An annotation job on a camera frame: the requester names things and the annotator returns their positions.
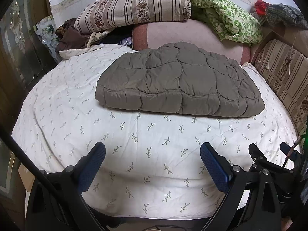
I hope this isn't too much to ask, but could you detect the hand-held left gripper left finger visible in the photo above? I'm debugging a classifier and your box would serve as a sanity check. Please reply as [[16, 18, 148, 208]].
[[25, 142, 106, 231]]

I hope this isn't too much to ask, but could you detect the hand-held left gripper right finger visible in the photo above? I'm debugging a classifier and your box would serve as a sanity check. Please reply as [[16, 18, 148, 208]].
[[200, 142, 282, 231]]

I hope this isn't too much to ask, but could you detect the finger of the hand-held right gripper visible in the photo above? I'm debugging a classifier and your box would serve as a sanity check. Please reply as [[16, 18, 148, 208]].
[[280, 142, 303, 174], [249, 143, 293, 198]]

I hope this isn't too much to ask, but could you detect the olive quilted puffer jacket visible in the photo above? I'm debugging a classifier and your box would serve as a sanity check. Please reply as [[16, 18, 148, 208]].
[[95, 41, 266, 118]]

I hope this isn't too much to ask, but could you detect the dark clothes pile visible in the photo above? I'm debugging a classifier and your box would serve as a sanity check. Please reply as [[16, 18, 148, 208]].
[[103, 32, 133, 49]]

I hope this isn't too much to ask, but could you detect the white leaf-print bedsheet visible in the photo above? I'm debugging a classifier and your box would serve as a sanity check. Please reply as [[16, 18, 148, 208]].
[[11, 44, 304, 220]]

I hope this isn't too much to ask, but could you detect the cardboard box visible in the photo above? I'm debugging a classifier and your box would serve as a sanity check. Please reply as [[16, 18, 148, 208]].
[[18, 164, 36, 191]]

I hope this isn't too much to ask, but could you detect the striped floral pillow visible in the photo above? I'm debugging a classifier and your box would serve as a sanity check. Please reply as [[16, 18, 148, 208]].
[[74, 0, 192, 34], [254, 39, 308, 135]]

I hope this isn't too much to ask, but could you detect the pale straw stalk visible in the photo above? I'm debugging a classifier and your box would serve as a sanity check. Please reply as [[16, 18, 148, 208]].
[[287, 35, 297, 75]]

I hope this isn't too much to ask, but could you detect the brown sofa back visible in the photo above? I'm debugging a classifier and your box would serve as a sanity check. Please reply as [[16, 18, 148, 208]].
[[250, 25, 308, 60]]

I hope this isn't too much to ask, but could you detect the cream patterned cloth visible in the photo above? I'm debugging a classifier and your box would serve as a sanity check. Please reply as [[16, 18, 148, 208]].
[[85, 30, 109, 49]]

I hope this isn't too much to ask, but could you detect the dark brown cloth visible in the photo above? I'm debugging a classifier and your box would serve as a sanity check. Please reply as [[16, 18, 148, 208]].
[[55, 18, 93, 53]]

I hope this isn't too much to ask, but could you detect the grey checkered knitted cloth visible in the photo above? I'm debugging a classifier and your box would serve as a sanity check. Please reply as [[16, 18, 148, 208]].
[[265, 3, 307, 29]]

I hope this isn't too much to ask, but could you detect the dark wooden cabinet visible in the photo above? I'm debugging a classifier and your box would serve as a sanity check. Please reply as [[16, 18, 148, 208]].
[[0, 0, 56, 116]]

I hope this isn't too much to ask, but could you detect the green patterned blanket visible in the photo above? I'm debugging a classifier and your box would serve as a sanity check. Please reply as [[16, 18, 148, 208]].
[[183, 0, 263, 47]]

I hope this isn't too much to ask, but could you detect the floral printed bag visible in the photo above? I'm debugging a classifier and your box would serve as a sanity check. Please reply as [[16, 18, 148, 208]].
[[36, 16, 60, 53]]

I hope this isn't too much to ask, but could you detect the red cloth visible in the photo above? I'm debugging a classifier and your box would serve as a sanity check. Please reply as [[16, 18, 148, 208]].
[[254, 0, 271, 16]]

